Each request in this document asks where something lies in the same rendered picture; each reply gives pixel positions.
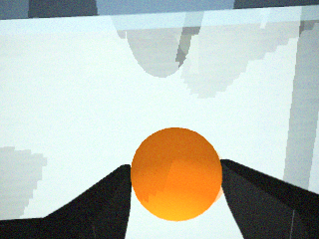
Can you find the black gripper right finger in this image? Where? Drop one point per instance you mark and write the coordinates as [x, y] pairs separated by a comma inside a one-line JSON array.
[[266, 207]]

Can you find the low clear corner walls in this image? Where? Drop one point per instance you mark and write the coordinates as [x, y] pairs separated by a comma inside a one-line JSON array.
[[303, 168]]

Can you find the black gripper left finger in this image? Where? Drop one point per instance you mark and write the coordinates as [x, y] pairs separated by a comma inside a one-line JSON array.
[[100, 212]]

